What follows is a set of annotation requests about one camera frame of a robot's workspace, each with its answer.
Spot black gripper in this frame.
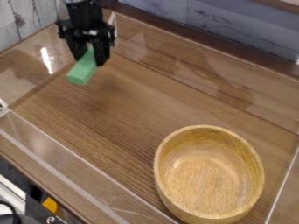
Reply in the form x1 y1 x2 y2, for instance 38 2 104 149
55 0 116 67

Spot green rectangular block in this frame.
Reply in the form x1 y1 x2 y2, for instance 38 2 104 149
66 48 97 85

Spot brown wooden bowl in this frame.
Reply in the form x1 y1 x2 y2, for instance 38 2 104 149
153 125 265 224

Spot black and yellow device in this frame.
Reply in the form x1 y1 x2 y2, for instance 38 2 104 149
0 185 82 224

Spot clear acrylic corner bracket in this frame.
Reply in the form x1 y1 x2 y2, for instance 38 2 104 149
106 12 117 28

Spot clear acrylic tray wall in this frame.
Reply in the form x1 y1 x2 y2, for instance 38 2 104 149
0 11 299 224

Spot black cable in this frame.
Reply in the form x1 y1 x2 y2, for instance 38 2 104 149
0 200 21 224

